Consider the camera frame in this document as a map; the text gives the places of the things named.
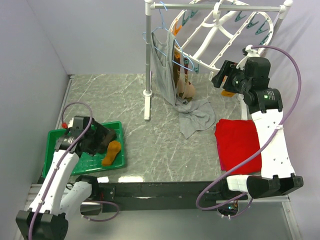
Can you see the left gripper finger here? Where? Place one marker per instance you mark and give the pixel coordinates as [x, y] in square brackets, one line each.
[96, 145]
[101, 131]

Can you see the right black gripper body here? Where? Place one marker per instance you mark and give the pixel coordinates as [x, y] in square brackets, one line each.
[239, 83]

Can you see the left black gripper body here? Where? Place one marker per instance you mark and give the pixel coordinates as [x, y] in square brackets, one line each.
[94, 139]

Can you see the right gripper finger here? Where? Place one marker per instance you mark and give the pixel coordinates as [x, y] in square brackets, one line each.
[218, 79]
[227, 68]

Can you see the brown knit sock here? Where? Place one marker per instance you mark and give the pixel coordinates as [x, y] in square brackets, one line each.
[110, 136]

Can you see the mustard yellow sock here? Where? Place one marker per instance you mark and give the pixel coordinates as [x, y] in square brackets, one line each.
[113, 149]
[227, 93]

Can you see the white clip sock hanger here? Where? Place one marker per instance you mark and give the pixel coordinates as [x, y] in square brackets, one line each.
[219, 14]

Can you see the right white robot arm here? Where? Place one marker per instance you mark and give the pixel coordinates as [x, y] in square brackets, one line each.
[277, 176]

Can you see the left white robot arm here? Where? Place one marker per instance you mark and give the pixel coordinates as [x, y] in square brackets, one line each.
[47, 217]

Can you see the grey tank top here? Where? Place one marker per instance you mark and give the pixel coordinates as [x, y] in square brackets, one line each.
[196, 115]

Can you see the red folded cloth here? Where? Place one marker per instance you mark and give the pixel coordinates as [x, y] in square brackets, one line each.
[236, 141]

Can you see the black base beam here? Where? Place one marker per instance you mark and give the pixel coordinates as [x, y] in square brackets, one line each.
[139, 196]

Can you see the white clothes rack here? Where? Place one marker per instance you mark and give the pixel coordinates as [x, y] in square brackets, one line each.
[276, 13]

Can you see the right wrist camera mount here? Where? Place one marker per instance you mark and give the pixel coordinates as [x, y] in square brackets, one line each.
[250, 52]

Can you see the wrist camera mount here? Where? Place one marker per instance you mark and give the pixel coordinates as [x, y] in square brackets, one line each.
[250, 52]
[77, 123]

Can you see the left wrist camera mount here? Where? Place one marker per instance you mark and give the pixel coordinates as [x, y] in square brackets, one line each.
[77, 123]

